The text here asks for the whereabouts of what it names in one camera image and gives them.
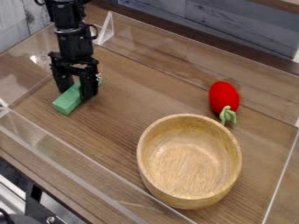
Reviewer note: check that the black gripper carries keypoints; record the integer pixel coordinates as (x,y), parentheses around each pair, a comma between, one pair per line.
(74,60)

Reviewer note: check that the green rectangular block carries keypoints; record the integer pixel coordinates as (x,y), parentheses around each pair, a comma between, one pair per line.
(67,102)

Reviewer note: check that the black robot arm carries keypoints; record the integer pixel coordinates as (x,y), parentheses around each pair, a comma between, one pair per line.
(66,13)

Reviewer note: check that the brown wooden bowl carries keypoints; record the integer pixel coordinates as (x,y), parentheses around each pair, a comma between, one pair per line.
(190,160)

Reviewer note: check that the red plush strawberry toy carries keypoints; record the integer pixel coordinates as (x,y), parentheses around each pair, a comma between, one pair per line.
(225,101)

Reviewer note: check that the clear acrylic corner bracket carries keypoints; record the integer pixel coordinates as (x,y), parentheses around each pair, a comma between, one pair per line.
(106,30)

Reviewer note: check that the clear acrylic front wall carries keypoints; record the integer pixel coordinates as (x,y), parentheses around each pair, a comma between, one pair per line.
(98,194)

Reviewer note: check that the black metal table frame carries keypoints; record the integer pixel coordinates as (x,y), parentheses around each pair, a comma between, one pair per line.
(28,209)

